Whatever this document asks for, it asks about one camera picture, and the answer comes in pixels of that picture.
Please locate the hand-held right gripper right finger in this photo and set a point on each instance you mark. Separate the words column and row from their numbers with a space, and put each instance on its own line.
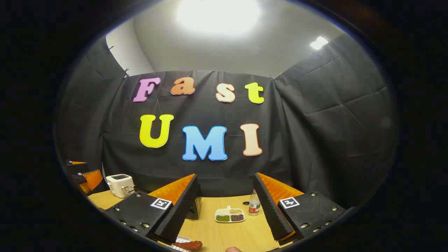
column 273, row 213

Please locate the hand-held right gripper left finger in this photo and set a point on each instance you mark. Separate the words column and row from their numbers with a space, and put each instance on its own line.
column 176, row 217

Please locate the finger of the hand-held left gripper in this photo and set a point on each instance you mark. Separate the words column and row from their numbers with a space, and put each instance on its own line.
column 92, row 180
column 75, row 168

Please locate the black electric oven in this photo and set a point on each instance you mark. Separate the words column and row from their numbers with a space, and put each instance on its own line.
column 196, row 210

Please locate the red meat food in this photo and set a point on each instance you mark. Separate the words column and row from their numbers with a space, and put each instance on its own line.
column 189, row 245

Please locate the clear plastic bottle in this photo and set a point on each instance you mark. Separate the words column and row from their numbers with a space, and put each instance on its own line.
column 254, row 206

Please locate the white ribbed tray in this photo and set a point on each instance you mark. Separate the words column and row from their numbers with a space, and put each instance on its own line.
column 182, row 240

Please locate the white toaster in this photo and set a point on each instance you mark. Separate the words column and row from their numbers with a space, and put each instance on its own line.
column 117, row 182

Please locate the white divided bean dish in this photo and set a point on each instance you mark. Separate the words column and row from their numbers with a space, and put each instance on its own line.
column 229, row 215

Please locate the black backdrop cloth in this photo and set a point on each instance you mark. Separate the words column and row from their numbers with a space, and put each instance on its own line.
column 315, row 140

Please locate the small ceiling light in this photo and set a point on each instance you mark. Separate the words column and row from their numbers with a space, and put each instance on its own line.
column 318, row 43

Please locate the large ceiling light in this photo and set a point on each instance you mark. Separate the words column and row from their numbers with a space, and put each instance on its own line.
column 218, row 15

